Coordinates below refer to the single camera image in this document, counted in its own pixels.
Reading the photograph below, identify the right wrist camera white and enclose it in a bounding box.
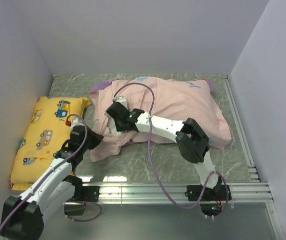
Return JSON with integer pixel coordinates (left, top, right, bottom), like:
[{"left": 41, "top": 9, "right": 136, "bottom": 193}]
[{"left": 112, "top": 96, "right": 127, "bottom": 107}]

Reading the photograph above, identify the purple princess print pillowcase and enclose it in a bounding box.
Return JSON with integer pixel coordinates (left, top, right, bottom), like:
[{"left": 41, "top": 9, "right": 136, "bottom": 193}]
[{"left": 89, "top": 77, "right": 232, "bottom": 162}]

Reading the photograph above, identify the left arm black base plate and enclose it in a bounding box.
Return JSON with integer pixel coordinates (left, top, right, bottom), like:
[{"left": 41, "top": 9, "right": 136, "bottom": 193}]
[{"left": 76, "top": 185, "right": 100, "bottom": 203}]

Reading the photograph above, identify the white pillow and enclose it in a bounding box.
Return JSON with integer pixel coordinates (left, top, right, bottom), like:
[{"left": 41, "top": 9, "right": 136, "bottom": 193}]
[{"left": 104, "top": 118, "right": 123, "bottom": 137}]

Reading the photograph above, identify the aluminium mounting rail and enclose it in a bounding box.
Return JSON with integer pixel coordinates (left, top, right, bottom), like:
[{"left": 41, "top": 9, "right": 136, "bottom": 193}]
[{"left": 62, "top": 182, "right": 275, "bottom": 205}]

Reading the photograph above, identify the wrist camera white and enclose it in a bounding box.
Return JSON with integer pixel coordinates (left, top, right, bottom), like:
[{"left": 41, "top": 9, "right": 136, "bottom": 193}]
[
  {"left": 112, "top": 96, "right": 127, "bottom": 107},
  {"left": 65, "top": 117, "right": 84, "bottom": 130}
]

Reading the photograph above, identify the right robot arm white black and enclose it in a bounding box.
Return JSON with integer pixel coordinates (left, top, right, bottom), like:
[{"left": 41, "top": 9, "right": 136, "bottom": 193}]
[{"left": 106, "top": 102, "right": 222, "bottom": 200}]

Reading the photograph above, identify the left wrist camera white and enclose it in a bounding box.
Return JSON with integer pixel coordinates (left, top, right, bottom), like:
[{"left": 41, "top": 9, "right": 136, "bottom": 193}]
[{"left": 65, "top": 117, "right": 84, "bottom": 130}]

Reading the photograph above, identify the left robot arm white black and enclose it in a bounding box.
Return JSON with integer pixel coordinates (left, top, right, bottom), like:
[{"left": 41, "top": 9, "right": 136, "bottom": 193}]
[{"left": 0, "top": 124, "right": 103, "bottom": 240}]

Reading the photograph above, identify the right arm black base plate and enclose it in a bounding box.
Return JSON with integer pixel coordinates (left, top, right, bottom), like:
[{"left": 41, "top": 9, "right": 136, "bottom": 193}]
[{"left": 185, "top": 184, "right": 232, "bottom": 202}]

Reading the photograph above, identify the yellow car print pillow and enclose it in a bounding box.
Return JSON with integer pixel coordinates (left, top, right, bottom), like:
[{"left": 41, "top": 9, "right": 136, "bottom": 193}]
[{"left": 10, "top": 96, "right": 91, "bottom": 191}]

